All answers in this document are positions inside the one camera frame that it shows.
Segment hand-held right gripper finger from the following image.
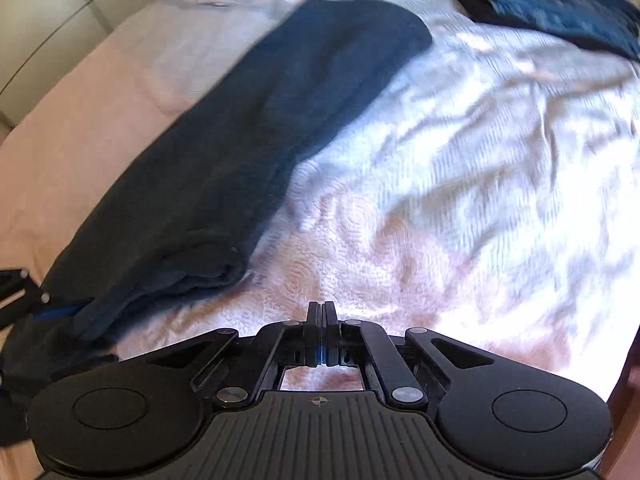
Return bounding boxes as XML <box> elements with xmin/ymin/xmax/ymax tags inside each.
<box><xmin>324</xmin><ymin>301</ymin><xmax>497</xmax><ymax>409</ymax></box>
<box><xmin>145</xmin><ymin>301</ymin><xmax>324</xmax><ymax>409</ymax></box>

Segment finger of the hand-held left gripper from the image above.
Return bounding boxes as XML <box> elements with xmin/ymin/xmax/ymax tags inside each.
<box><xmin>0</xmin><ymin>269</ymin><xmax>95</xmax><ymax>331</ymax></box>

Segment dark grey garment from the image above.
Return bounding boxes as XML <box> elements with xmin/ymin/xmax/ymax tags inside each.
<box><xmin>0</xmin><ymin>0</ymin><xmax>434</xmax><ymax>366</ymax></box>

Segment pile of clothes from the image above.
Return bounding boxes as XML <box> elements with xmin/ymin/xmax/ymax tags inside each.
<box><xmin>442</xmin><ymin>0</ymin><xmax>640</xmax><ymax>63</ymax></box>

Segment white wardrobe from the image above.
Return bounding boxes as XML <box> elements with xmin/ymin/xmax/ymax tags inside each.
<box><xmin>0</xmin><ymin>0</ymin><xmax>168</xmax><ymax>133</ymax></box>

